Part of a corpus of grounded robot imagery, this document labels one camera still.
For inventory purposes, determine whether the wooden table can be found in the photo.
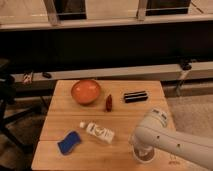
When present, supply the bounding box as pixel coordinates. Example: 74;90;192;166
32;80;187;171

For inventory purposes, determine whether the black clamp with pole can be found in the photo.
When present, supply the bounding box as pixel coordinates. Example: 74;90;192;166
175;59;195;96

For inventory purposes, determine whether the small red-brown bottle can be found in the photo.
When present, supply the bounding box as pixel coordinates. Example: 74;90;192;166
106;94;112;112

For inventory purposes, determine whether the small black object on ledge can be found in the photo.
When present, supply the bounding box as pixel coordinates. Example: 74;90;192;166
42;72;52;79

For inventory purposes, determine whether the black office chair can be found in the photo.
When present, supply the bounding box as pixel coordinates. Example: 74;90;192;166
0;58;35;153

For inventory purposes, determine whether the blue sponge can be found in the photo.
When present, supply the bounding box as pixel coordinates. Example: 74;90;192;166
57;131;81;155

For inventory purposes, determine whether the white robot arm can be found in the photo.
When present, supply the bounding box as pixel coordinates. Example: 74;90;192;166
130;108;213;170

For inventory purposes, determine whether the red-white object on ledge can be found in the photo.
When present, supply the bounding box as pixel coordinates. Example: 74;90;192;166
22;72;34;84

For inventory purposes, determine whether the orange bowl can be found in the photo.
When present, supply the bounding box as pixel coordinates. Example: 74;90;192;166
71;80;101;105

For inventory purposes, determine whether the white ceramic cup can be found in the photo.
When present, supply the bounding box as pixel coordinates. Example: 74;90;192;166
133;148;155;164

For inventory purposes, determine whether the black rectangular case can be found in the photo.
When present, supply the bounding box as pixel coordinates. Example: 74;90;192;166
124;91;148;103

